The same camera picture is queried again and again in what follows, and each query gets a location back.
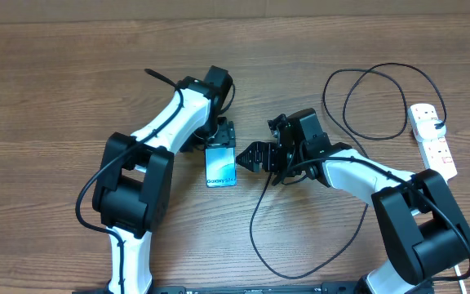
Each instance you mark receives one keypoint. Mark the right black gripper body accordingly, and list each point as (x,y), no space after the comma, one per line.
(288,160)

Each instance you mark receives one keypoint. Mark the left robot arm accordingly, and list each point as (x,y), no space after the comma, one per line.
(133,184)

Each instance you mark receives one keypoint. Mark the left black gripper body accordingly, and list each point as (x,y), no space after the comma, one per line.
(218,132)

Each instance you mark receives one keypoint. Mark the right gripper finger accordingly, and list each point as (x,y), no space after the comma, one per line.
(253,153)
(251,164)

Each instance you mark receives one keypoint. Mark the blue Samsung Galaxy smartphone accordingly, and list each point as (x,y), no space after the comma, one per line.
(220,167)

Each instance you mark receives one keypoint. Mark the white power strip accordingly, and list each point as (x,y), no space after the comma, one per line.
(435,153)

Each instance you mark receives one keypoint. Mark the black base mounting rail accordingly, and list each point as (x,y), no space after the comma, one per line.
(235,289)

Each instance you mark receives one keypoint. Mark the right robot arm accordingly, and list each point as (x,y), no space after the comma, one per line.
(422,227)

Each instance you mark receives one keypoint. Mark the white charger plug adapter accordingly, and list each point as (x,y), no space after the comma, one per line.
(427,130)

